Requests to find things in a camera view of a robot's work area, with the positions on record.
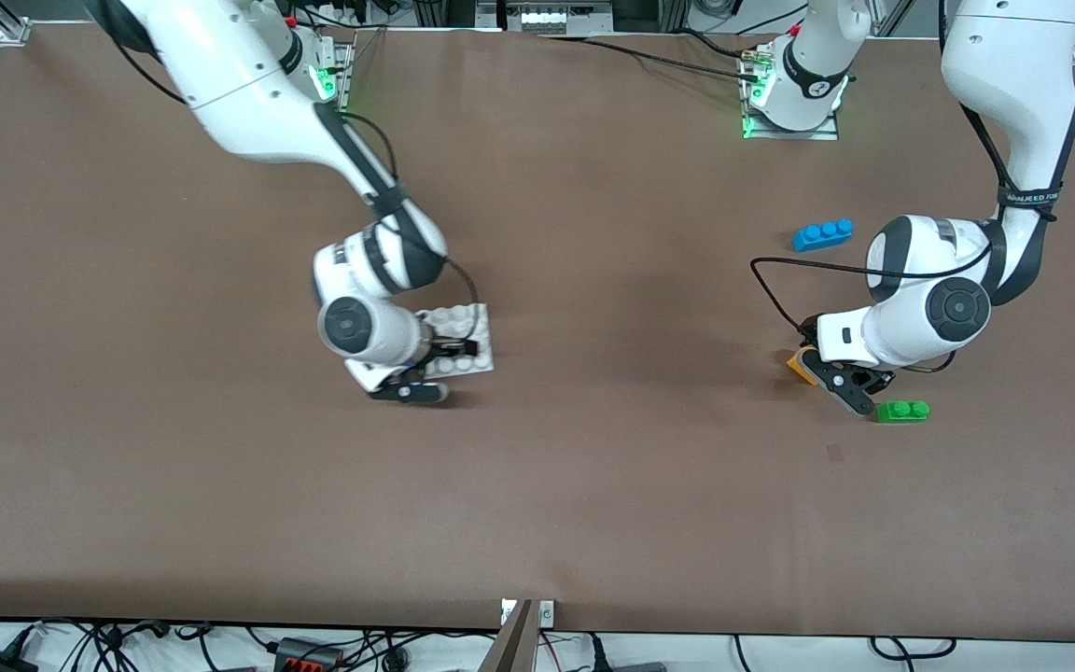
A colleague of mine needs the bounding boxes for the black right arm cable strap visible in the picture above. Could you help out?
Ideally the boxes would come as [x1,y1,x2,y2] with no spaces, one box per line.
[365,185,408,220]

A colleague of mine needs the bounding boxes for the looped black cable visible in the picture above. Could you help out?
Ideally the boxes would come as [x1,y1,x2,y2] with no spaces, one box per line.
[869,637,958,660]

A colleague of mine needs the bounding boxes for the blue three-stud toy block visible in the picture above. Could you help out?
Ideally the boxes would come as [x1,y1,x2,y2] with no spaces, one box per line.
[791,218,855,254]

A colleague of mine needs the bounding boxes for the black arm cable strap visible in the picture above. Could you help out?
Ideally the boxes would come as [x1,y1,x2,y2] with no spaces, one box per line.
[997,187,1061,222]
[365,185,408,220]

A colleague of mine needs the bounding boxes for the long black cable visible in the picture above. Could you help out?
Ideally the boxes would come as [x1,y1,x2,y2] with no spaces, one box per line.
[537,34,767,80]

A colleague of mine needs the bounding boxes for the black box with orange connectors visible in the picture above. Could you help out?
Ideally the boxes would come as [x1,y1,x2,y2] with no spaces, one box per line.
[273,637,344,672]

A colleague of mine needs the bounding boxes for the black plug with cable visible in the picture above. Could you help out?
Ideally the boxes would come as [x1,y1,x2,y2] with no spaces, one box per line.
[587,635,669,672]

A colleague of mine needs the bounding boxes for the dark box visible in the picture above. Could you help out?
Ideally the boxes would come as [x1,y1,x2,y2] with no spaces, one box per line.
[612,0,678,32]

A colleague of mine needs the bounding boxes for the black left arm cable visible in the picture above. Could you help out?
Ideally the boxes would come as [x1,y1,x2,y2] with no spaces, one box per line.
[750,93,1010,374]

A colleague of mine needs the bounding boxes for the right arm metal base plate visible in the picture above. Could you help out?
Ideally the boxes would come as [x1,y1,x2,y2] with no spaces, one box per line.
[309,37,354,118]

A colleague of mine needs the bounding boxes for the white studded base plate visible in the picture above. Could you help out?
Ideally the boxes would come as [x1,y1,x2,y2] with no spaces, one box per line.
[414,303,496,379]

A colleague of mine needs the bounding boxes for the small aluminium bracket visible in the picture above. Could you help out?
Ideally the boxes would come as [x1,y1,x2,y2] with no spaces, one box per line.
[500,599,557,628]

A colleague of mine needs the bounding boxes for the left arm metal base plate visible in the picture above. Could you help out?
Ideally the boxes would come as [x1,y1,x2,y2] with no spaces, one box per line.
[741,47,842,142]

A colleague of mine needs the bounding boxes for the black left arm cable strap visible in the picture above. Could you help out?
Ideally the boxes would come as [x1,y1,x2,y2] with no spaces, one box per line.
[997,187,1061,222]

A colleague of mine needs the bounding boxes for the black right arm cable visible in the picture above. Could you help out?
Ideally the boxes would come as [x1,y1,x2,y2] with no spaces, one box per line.
[108,28,484,348]

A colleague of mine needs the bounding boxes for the white power strip with plugs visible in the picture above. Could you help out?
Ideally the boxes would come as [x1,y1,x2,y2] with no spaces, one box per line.
[309,0,408,29]

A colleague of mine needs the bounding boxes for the tangled black cables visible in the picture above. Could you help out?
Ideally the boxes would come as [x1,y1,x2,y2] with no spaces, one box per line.
[38,618,263,672]

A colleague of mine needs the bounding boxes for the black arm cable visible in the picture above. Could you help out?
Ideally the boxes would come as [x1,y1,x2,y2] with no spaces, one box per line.
[750,93,1010,374]
[108,28,484,348]

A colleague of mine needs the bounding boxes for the dark camera stand pole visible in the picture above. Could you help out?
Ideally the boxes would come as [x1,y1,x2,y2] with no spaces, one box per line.
[479,600,539,672]

